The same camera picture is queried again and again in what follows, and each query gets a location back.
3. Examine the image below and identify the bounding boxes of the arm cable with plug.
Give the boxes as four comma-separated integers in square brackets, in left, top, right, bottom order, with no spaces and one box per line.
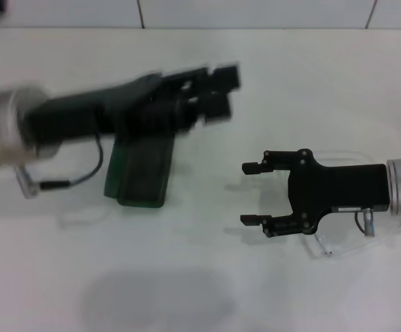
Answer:
[355,205,376,238]
[13,138,104,200]

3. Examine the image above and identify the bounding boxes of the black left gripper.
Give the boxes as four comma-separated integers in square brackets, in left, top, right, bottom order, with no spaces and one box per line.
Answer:
[24,68,234,149]

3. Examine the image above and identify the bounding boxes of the clear white glasses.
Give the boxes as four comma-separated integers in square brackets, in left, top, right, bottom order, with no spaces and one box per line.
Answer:
[276,150,401,260]

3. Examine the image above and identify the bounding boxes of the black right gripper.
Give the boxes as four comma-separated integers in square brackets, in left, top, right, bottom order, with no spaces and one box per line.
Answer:
[240,149,391,239]

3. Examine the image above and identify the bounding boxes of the green glasses case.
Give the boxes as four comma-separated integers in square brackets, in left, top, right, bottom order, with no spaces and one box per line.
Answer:
[102,131,176,210]

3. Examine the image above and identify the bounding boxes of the right arm cable with plug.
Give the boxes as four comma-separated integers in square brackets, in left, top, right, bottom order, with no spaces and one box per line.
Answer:
[355,205,376,238]

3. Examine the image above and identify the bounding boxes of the left arm cable with plug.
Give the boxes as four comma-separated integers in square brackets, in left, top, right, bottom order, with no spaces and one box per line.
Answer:
[13,138,104,200]

